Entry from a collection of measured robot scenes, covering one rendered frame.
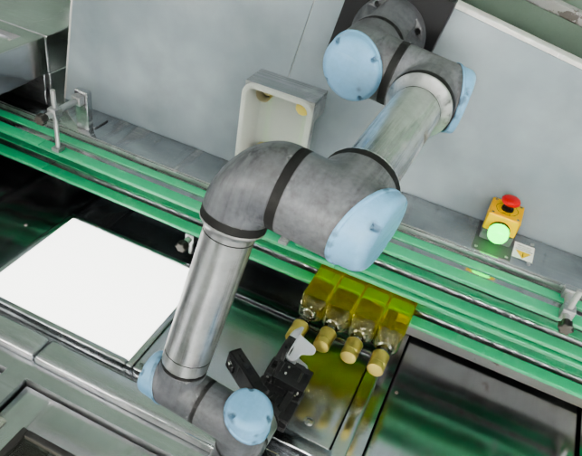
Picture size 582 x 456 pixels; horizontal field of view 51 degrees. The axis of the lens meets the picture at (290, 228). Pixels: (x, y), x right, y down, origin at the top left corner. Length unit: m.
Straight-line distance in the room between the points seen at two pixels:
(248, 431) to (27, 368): 0.61
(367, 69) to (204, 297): 0.48
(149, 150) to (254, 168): 0.91
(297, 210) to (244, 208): 0.07
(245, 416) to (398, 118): 0.50
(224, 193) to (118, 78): 0.99
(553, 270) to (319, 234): 0.76
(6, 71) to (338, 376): 1.13
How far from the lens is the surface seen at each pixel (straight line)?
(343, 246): 0.73
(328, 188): 0.73
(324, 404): 1.33
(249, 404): 0.96
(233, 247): 0.82
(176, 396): 0.99
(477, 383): 1.54
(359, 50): 1.08
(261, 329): 1.43
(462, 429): 1.44
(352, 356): 1.24
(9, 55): 1.77
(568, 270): 1.43
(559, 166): 1.38
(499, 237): 1.36
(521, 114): 1.34
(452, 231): 1.39
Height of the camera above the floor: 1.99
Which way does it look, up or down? 49 degrees down
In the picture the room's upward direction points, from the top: 142 degrees counter-clockwise
